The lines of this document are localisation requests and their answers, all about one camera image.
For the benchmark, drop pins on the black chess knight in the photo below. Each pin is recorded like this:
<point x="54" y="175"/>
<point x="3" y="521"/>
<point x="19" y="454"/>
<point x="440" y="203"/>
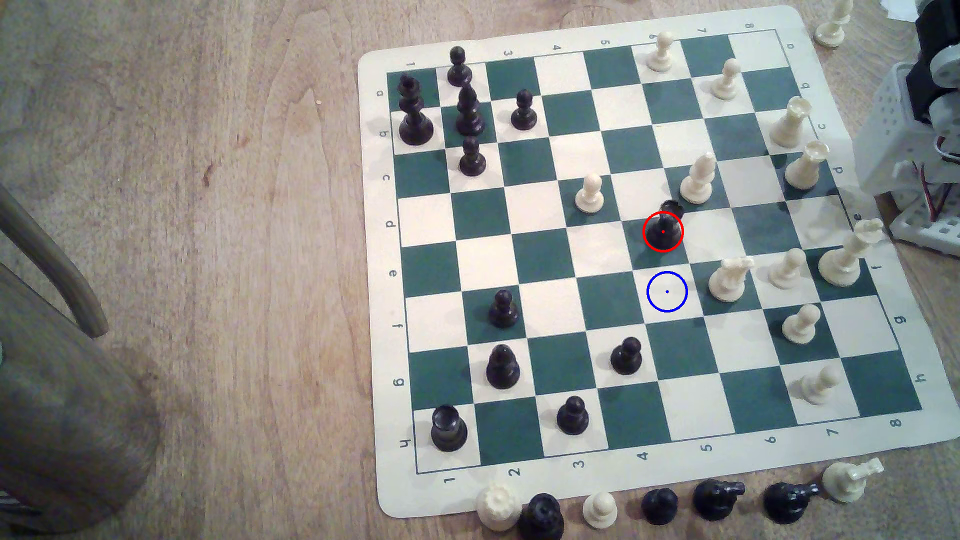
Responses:
<point x="714" y="500"/>
<point x="785" y="503"/>

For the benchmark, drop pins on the white paper scrap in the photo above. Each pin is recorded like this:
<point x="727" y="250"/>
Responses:
<point x="896" y="7"/>

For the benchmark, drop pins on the curved wooden chair rail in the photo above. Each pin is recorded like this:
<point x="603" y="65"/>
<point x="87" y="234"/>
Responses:
<point x="56" y="259"/>

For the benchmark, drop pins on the black chess queen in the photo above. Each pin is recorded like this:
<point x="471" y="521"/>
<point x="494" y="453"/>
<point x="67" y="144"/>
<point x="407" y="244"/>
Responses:
<point x="541" y="517"/>

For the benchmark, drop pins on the white chess pawn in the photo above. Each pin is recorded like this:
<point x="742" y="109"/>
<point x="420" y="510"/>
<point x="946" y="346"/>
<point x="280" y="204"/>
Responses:
<point x="661" y="56"/>
<point x="726" y="82"/>
<point x="590" y="196"/>
<point x="787" y="272"/>
<point x="600" y="512"/>
<point x="831" y="30"/>
<point x="818" y="387"/>
<point x="800" y="327"/>

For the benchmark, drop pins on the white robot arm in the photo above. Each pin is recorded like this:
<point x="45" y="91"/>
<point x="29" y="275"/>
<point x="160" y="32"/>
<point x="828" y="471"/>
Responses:
<point x="889" y="127"/>

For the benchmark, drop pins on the black chess rook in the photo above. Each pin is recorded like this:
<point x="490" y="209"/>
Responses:
<point x="664" y="225"/>
<point x="448" y="429"/>

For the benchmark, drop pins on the white chess bishop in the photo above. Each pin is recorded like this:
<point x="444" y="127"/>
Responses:
<point x="698" y="182"/>

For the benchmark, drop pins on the white chess knight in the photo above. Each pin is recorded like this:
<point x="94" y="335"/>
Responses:
<point x="729" y="281"/>
<point x="846" y="481"/>

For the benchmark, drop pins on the green white chessboard mat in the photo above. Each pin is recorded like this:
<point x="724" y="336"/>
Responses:
<point x="540" y="255"/>

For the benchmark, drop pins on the white chess rook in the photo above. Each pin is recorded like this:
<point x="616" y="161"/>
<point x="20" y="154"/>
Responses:
<point x="499" y="508"/>
<point x="790" y="126"/>
<point x="805" y="169"/>

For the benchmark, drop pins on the white chess king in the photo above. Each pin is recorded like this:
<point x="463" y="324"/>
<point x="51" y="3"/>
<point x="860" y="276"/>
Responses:
<point x="841" y="261"/>

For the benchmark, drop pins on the black chess bishop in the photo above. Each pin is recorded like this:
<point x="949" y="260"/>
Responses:
<point x="469" y="112"/>

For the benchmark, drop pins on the black chess king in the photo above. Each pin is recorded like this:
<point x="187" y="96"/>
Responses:
<point x="414" y="116"/>

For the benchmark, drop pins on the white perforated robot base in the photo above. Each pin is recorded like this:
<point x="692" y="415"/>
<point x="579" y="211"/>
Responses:
<point x="930" y="229"/>

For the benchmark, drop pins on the black chess pawn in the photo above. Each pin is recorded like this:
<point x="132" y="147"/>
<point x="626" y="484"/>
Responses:
<point x="660" y="508"/>
<point x="573" y="418"/>
<point x="523" y="112"/>
<point x="626" y="358"/>
<point x="502" y="369"/>
<point x="459" y="69"/>
<point x="472" y="159"/>
<point x="503" y="310"/>

